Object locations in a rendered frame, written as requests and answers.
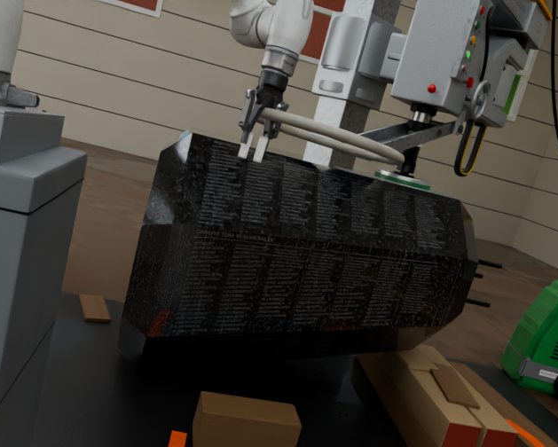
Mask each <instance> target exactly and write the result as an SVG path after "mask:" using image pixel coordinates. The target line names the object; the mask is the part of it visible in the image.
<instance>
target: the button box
mask: <svg viewBox="0 0 558 447"><path fill-rule="evenodd" d="M487 4H488V2H487V1H486V0H473V2H472V4H471V7H470V10H469V13H468V18H467V21H466V24H465V27H464V30H463V33H462V36H461V38H460V44H459V47H458V50H457V52H456V56H455V59H454V61H453V64H452V70H451V72H450V75H449V76H450V77H451V78H453V79H455V80H456V81H457V82H463V80H464V77H465V74H466V72H467V69H468V63H469V61H470V58H471V55H472V52H473V49H474V46H475V43H474V44H473V45H471V44H470V39H471V37H472V35H475V40H476V38H477V36H478V33H479V29H480V28H478V29H477V30H476V31H475V23H476V22H477V21H478V20H480V23H481V24H482V21H483V16H484V14H483V15H482V16H480V8H481V6H482V5H484V7H485V10H486V7H487ZM468 50H470V57H469V59H468V60H466V53H467V51H468ZM464 64H466V71H465V73H464V74H461V68H462V66H463V65H464Z"/></svg>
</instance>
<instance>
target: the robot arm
mask: <svg viewBox="0 0 558 447"><path fill-rule="evenodd" d="M231 2H232V8H231V11H230V15H231V18H230V23H229V29H230V32H231V34H232V37H233V38H234V39H235V40H236V41H237V42H238V43H240V44H242V45H244V46H247V47H251V48H257V49H264V54H263V59H262V62H261V67H262V68H263V70H262V72H261V74H260V77H259V81H258V82H259V84H258V86H257V87H256V89H255V90H250V89H246V99H245V103H244V106H243V109H242V112H241V116H240V121H239V126H240V127H241V129H242V130H243V133H242V137H241V140H240V142H241V143H242V144H241V147H240V152H239V155H238V156H239V157H241V158H244V159H246V158H247V155H248V149H249V147H250V144H251V140H252V137H253V135H254V133H253V132H251V131H252V129H253V128H254V126H255V123H256V121H257V119H258V118H259V116H260V114H261V112H262V111H263V110H264V108H265V107H269V108H272V109H276V110H280V111H283V112H286V111H287V109H288V108H289V104H286V103H285V102H284V101H283V93H284V91H285V90H286V88H287V83H288V77H292V76H293V74H294V71H295V66H296V63H297V61H298V58H299V55H300V53H301V51H302V49H303V47H304V45H305V44H306V41H307V39H308V36H309V33H310V27H311V23H312V18H313V11H314V2H313V0H278V1H277V3H276V5H274V6H271V5H270V4H269V3H268V2H267V1H266V0H231ZM23 10H24V0H0V106H8V107H18V108H23V109H25V108H26V107H34V108H37V107H38V106H39V102H40V98H39V96H38V95H36V94H33V93H30V92H27V91H25V90H21V89H18V88H16V85H13V84H11V74H12V67H13V63H14V60H15V56H16V53H17V49H18V44H19V40H20V30H21V24H22V17H23ZM255 97H256V102H255ZM254 102H255V103H254ZM253 106H254V108H253ZM277 106H278V109H277ZM252 108H253V110H252ZM280 127H281V123H280V122H275V121H271V120H267V119H265V121H264V129H263V137H262V136H260V138H259V141H258V145H257V148H256V150H255V156H254V159H253V161H256V162H259V163H261V161H262V158H263V153H264V150H265V151H266V150H267V147H268V144H269V142H270V139H274V138H277V137H278V134H279V130H280Z"/></svg>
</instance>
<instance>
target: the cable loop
mask: <svg viewBox="0 0 558 447"><path fill-rule="evenodd" d="M474 125H475V120H472V119H468V121H467V124H466V128H465V130H464V133H463V136H462V139H461V141H460V146H459V150H458V152H457V155H456V159H455V162H454V172H455V174H456V175H457V176H467V175H468V174H469V173H470V172H471V171H472V169H473V167H474V166H475V162H476V159H477V156H478V154H479V151H480V148H481V145H482V142H483V138H484V135H485V132H486V130H487V126H483V127H482V128H481V127H480V128H479V130H478V133H477V136H476V139H475V143H474V146H473V149H472V152H471V154H470V157H469V160H468V164H467V166H466V167H465V169H464V170H463V171H462V169H461V168H462V162H463V159H464V156H465V152H466V150H467V147H468V141H469V139H470V136H471V133H472V130H473V128H474Z"/></svg>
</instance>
